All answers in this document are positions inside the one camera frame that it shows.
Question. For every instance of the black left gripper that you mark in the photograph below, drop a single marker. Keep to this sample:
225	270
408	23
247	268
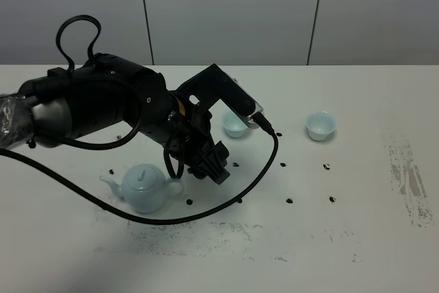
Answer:
191	143

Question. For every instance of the light blue porcelain teapot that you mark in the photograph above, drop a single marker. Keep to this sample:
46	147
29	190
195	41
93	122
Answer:
145	188

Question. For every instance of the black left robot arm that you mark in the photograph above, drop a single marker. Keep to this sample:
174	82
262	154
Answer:
64	106

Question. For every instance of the left light blue teacup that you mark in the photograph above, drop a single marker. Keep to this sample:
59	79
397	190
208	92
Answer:
233	126

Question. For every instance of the light blue teacup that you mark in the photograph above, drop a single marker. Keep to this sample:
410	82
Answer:
320	125
233	126

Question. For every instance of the right light blue teacup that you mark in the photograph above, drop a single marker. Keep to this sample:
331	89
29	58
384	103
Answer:
320	125

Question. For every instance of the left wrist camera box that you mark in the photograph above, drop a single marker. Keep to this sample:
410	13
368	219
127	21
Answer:
226	92

